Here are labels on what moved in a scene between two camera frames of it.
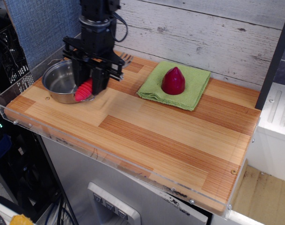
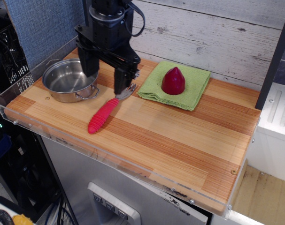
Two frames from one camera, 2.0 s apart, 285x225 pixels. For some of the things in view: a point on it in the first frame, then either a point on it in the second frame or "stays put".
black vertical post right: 279,52 stays put
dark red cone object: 173,82 stays put
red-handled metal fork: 85,90 → 97,120
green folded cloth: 195,80 stays put
